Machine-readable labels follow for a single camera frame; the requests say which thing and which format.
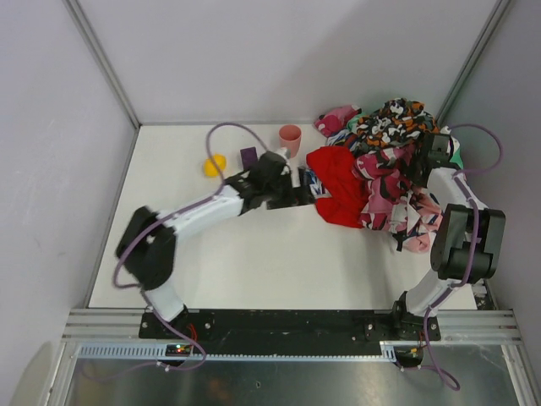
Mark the mint green cloth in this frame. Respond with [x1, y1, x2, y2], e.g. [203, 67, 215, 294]
[352, 126, 463, 169]

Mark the red cloth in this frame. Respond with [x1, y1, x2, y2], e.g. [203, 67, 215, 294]
[306, 146, 368, 228]

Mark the orange black camouflage cloth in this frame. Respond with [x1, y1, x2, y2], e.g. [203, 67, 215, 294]
[345, 98, 440, 155]

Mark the light pink camouflage cloth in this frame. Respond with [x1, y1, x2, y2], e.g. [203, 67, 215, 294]
[352, 145, 443, 254]

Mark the blue white patterned cloth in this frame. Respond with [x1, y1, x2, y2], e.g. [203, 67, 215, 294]
[302, 129, 351, 199]

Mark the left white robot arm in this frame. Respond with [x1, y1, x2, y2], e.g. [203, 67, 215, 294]
[115, 149, 315, 322]

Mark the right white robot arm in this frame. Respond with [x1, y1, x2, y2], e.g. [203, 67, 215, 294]
[391, 134, 505, 340]

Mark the purple cube block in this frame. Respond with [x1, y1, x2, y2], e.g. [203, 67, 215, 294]
[240, 146, 258, 170]

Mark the pink plastic cup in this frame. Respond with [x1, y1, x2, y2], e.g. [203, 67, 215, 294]
[278, 124, 302, 158]

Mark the yellow lemon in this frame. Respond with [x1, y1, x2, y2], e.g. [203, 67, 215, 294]
[203, 154, 227, 178]

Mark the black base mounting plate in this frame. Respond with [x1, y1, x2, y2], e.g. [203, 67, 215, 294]
[139, 308, 440, 356]

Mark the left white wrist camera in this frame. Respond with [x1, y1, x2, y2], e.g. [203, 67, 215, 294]
[275, 147, 301, 188]

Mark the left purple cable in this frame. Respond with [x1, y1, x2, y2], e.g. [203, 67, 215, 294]
[112, 122, 276, 291]

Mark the purple cable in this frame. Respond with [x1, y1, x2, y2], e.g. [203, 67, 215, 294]
[112, 122, 276, 291]
[420, 123, 505, 392]

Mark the right aluminium frame post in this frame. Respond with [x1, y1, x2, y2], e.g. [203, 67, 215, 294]
[436, 0, 514, 125]

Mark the aluminium frame post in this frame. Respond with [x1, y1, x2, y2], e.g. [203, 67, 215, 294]
[436, 0, 514, 125]
[63, 0, 141, 130]

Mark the grey cable duct rail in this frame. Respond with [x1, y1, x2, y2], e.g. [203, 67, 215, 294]
[76, 343, 396, 363]

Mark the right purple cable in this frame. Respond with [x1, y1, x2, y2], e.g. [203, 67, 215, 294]
[420, 123, 505, 392]

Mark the left aluminium frame post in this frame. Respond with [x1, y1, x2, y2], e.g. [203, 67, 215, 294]
[63, 0, 141, 130]

